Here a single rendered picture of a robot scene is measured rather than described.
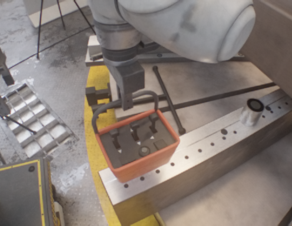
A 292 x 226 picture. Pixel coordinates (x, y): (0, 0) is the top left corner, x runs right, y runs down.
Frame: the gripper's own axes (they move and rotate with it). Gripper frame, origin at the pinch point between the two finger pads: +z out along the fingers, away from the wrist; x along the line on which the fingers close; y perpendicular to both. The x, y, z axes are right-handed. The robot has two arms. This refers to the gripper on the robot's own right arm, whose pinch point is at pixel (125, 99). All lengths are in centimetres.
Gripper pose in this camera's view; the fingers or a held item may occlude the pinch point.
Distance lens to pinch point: 56.3
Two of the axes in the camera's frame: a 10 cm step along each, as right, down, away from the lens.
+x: 4.5, 6.8, -5.7
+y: -8.9, 3.5, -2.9
